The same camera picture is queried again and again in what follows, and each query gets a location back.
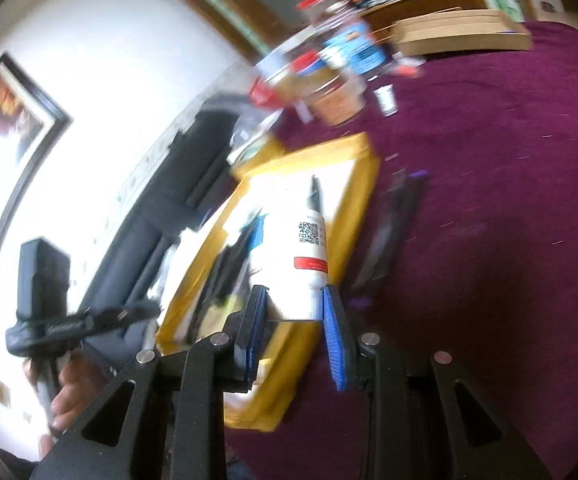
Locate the white bottle red label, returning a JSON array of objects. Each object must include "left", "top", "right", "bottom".
[{"left": 263, "top": 209, "right": 331, "bottom": 322}]

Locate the maroon tablecloth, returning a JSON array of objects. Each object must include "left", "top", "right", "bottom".
[{"left": 224, "top": 20, "right": 578, "bottom": 480}]

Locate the cardboard box lid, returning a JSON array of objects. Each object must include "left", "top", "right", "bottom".
[{"left": 391, "top": 8, "right": 533, "bottom": 57}]

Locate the person's left hand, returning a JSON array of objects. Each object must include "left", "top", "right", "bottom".
[{"left": 48, "top": 346, "right": 116, "bottom": 434}]

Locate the black sofa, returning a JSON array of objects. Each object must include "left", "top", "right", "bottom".
[{"left": 81, "top": 100, "right": 250, "bottom": 356}]

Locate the black marker purple cap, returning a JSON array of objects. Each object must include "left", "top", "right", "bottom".
[{"left": 369, "top": 169, "right": 431, "bottom": 281}]

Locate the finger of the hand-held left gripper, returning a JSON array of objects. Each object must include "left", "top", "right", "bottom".
[{"left": 85, "top": 301, "right": 163, "bottom": 334}]

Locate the yellow tray with white lining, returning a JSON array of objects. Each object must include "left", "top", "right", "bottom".
[{"left": 156, "top": 131, "right": 382, "bottom": 433}]

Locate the wooden cabinet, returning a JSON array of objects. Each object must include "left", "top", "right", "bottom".
[{"left": 363, "top": 0, "right": 473, "bottom": 27}]

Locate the red lid jar gold label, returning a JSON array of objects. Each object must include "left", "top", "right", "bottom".
[{"left": 291, "top": 51, "right": 368, "bottom": 127}]

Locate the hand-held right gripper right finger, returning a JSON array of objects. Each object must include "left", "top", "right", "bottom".
[{"left": 320, "top": 284, "right": 553, "bottom": 480}]

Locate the small white and red packet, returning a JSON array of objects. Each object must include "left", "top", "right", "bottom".
[{"left": 395, "top": 57, "right": 426, "bottom": 79}]

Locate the small white cup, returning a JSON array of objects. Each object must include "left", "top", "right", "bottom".
[{"left": 373, "top": 84, "right": 400, "bottom": 118}]

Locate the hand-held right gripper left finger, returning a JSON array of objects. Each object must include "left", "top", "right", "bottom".
[{"left": 31, "top": 284, "right": 271, "bottom": 480}]

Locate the clear jar blue label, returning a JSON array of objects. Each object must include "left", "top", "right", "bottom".
[{"left": 296, "top": 0, "right": 387, "bottom": 80}]

